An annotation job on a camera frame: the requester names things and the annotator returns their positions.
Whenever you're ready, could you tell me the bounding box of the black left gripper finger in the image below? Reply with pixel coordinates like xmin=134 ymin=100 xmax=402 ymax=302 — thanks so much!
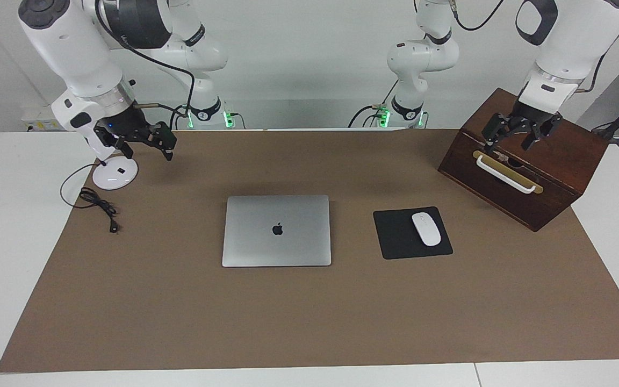
xmin=481 ymin=113 xmax=521 ymax=157
xmin=521 ymin=113 xmax=564 ymax=152

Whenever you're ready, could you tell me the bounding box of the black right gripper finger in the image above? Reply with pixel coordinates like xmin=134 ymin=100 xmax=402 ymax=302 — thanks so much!
xmin=145 ymin=121 xmax=177 ymax=161
xmin=93 ymin=124 xmax=136 ymax=161

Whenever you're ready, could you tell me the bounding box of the silver laptop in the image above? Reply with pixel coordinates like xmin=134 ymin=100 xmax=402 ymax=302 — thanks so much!
xmin=222 ymin=195 xmax=332 ymax=268

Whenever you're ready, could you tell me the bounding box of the dark wooden box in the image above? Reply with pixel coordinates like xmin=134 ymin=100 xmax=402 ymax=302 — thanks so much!
xmin=438 ymin=88 xmax=609 ymax=232

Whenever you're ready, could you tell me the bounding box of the white desk lamp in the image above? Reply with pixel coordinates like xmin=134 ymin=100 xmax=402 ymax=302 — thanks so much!
xmin=85 ymin=132 xmax=139 ymax=190

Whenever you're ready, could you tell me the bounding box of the white power strip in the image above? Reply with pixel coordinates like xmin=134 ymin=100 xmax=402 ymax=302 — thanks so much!
xmin=22 ymin=107 xmax=66 ymax=132

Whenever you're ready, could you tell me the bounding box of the white computer mouse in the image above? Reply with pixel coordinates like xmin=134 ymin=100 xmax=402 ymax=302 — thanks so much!
xmin=412 ymin=212 xmax=442 ymax=247

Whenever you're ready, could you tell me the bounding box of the black mouse pad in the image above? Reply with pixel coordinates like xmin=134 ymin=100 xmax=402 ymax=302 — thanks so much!
xmin=373 ymin=206 xmax=454 ymax=260

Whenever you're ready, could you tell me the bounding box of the brown table mat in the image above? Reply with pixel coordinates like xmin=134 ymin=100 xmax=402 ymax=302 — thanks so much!
xmin=0 ymin=129 xmax=619 ymax=373

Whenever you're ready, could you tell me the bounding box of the black base cable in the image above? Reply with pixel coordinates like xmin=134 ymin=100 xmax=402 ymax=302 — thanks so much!
xmin=169 ymin=105 xmax=192 ymax=131
xmin=348 ymin=81 xmax=399 ymax=128

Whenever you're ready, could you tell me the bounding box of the white box handle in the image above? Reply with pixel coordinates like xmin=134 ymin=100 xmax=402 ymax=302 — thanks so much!
xmin=475 ymin=155 xmax=537 ymax=194

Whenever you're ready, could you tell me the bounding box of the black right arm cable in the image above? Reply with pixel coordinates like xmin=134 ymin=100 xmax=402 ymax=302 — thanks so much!
xmin=95 ymin=0 xmax=197 ymax=131

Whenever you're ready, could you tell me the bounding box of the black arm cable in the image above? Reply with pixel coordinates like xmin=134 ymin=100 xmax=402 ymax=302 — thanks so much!
xmin=449 ymin=0 xmax=619 ymax=93
xmin=95 ymin=0 xmax=197 ymax=131

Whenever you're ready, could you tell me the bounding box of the black lamp power cable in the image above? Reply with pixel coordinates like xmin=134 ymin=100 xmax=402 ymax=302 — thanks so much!
xmin=60 ymin=163 xmax=120 ymax=234

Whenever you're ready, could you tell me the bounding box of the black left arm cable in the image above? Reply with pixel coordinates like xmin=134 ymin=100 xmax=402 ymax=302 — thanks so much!
xmin=449 ymin=0 xmax=619 ymax=93

